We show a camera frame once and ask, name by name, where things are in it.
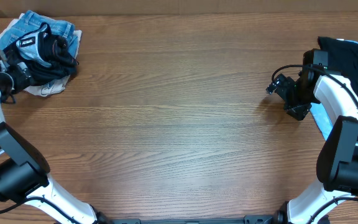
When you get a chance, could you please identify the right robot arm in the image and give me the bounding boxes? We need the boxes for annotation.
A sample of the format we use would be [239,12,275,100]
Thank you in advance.
[267,49,358,223]

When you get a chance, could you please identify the light blue t-shirt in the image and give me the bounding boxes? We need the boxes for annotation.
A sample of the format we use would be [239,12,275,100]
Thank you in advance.
[309,39,358,141]

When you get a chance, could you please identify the black printed cycling jersey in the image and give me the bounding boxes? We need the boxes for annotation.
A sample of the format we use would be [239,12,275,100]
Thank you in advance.
[4,22,78,86]

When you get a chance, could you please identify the folded white cloth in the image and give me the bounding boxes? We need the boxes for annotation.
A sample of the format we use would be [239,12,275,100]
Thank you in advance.
[0,12,83,98]

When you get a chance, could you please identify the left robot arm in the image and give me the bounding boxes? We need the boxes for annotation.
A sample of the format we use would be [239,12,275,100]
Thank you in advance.
[0,51,109,223]

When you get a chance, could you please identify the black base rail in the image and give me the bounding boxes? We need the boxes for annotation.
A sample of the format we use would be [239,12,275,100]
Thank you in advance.
[107,215,289,224]

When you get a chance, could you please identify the plain black garment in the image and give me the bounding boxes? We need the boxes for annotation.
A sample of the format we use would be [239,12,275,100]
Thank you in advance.
[317,36,358,218]

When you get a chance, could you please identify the folded blue denim jeans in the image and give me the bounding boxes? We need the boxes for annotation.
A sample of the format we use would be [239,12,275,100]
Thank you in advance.
[0,10,82,58]

